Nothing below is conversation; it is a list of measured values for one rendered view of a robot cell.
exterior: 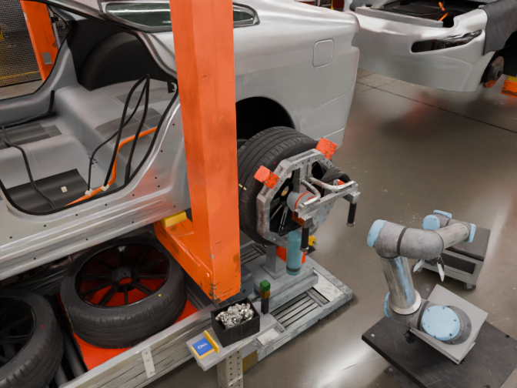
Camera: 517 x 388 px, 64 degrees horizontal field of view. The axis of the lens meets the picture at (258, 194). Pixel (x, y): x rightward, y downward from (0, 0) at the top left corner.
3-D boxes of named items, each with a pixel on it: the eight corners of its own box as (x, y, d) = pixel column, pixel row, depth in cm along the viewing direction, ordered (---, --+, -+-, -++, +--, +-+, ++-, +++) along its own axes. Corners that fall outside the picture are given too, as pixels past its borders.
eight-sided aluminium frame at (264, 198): (325, 219, 259) (334, 139, 229) (333, 224, 254) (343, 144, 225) (255, 254, 231) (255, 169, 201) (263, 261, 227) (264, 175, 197)
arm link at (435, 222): (445, 219, 200) (453, 216, 209) (421, 213, 207) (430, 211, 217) (441, 238, 202) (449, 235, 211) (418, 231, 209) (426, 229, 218)
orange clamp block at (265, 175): (271, 172, 211) (261, 164, 204) (281, 178, 205) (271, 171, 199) (263, 183, 211) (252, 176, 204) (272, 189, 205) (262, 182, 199)
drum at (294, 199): (303, 203, 238) (305, 182, 230) (330, 221, 223) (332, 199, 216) (284, 212, 230) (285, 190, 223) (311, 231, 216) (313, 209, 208)
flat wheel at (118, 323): (136, 249, 281) (131, 222, 268) (211, 292, 249) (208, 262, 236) (45, 312, 236) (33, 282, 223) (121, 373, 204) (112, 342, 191)
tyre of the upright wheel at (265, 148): (292, 219, 281) (318, 125, 255) (317, 236, 265) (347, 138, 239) (210, 235, 239) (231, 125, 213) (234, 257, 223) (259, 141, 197)
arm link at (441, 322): (458, 346, 196) (451, 346, 183) (422, 331, 207) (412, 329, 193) (468, 315, 198) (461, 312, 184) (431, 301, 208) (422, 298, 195)
